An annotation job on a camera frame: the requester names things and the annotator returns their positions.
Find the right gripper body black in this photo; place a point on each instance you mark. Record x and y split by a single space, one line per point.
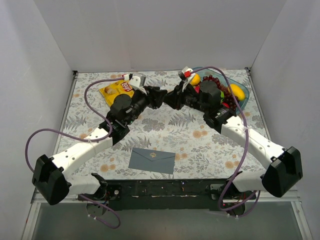
179 96

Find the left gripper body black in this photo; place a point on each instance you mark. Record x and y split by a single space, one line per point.
149 97

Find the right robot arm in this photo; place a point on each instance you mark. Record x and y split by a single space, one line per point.
282 166

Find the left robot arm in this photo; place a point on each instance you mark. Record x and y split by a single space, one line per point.
53 177

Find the purple grape bunch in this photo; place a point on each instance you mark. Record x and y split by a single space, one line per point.
227 96

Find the yellow Lays chips bag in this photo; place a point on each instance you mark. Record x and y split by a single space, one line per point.
113 90

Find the yellow lemon left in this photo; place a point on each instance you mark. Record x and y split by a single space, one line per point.
196 80

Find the teal plastic fruit basket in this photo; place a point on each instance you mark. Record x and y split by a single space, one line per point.
206 72

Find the floral tablecloth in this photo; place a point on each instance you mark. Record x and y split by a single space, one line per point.
200 152

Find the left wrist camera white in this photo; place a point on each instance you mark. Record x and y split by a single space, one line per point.
137 82

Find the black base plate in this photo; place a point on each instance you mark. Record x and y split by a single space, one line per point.
160 194

